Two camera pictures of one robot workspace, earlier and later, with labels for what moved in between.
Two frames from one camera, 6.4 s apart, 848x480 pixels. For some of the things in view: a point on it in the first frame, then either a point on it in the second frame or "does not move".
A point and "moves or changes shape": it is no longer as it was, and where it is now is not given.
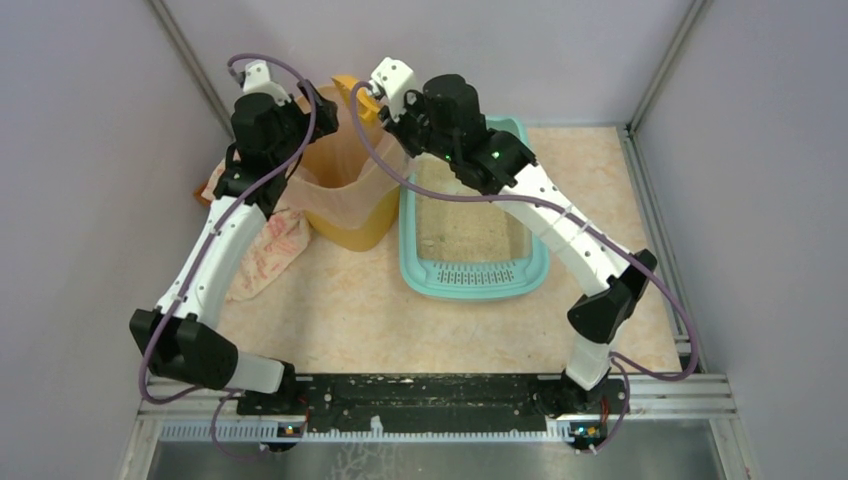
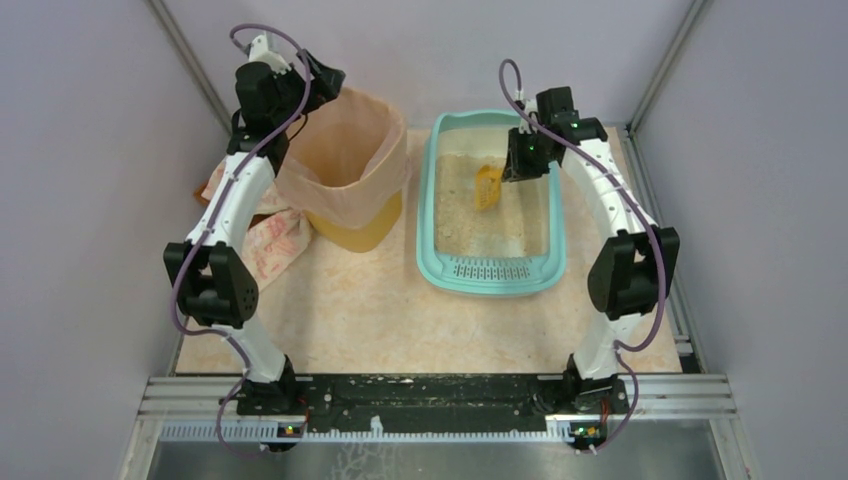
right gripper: x=411 y=124 to x=523 y=162
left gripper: x=321 y=113 to x=324 y=80
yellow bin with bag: x=349 y=177 does not move
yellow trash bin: x=376 y=233 does not move
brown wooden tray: x=197 y=194 does not move
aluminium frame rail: x=657 y=398 does not move
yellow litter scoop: x=365 y=107 moves or changes shape
